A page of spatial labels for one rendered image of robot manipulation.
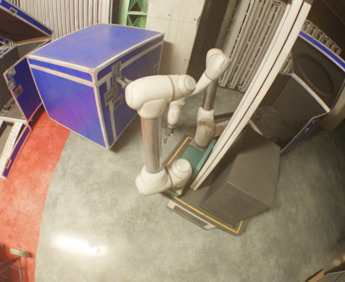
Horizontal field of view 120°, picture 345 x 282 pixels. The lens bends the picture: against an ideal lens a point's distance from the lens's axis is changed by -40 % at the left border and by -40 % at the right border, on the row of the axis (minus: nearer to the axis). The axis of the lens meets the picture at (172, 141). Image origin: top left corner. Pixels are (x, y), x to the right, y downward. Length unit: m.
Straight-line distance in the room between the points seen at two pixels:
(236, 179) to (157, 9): 2.01
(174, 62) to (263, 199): 2.05
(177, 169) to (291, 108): 2.67
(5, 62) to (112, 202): 2.77
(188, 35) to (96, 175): 2.03
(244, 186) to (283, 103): 2.58
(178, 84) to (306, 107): 2.71
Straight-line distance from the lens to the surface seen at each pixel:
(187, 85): 0.72
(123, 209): 1.65
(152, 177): 0.98
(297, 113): 3.27
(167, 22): 2.25
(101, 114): 1.37
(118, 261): 1.62
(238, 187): 0.97
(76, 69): 1.26
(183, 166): 1.07
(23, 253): 1.86
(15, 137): 2.54
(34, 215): 1.98
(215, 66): 1.08
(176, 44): 2.33
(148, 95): 0.68
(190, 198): 1.40
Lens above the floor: 1.60
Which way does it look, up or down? 51 degrees down
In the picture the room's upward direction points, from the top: 16 degrees clockwise
